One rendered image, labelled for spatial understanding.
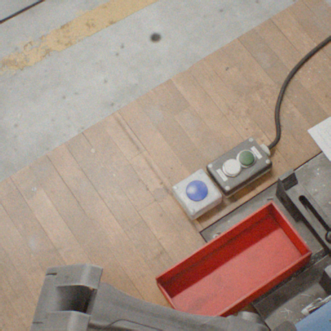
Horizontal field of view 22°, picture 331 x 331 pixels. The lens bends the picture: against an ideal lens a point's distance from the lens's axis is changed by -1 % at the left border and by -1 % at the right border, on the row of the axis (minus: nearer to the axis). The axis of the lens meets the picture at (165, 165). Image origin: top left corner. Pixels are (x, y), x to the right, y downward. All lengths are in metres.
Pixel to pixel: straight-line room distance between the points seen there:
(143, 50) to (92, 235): 1.30
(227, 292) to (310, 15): 0.61
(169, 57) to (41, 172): 1.21
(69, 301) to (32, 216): 0.50
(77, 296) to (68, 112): 1.61
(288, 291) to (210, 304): 0.14
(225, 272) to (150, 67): 1.33
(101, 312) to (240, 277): 0.50
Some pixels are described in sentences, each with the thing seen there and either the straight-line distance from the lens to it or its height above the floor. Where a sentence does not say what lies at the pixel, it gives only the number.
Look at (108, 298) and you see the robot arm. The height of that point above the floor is 1.33.
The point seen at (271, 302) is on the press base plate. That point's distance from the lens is 1.54.
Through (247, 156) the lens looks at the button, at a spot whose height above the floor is 0.94.
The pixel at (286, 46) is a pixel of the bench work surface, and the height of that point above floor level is 0.90.
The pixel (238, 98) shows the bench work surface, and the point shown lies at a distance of 1.69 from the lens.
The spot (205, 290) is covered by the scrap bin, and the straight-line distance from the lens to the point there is 1.54.
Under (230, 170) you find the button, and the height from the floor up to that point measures 0.94.
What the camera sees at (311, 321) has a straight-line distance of 1.44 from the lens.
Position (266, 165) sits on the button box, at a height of 0.93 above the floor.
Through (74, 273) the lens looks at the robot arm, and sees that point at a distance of 1.12.
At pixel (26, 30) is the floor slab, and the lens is 2.91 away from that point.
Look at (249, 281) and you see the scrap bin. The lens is 1.55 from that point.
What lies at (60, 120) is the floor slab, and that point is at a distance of 2.72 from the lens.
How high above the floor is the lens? 2.39
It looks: 66 degrees down
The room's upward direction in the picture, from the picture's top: 8 degrees counter-clockwise
